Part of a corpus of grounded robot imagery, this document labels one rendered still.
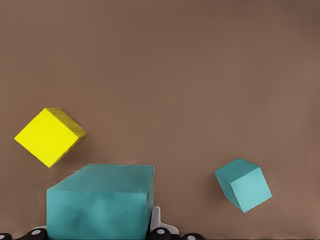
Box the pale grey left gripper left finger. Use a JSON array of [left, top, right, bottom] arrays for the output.
[[20, 225, 48, 240]]

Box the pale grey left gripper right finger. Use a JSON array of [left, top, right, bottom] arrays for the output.
[[149, 205, 180, 240]]

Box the small blue cube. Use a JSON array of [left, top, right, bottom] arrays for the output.
[[214, 157, 273, 214]]

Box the large blue cube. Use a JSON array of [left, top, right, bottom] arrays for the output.
[[46, 163, 155, 240]]

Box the yellow cube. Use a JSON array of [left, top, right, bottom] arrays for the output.
[[14, 107, 88, 169]]

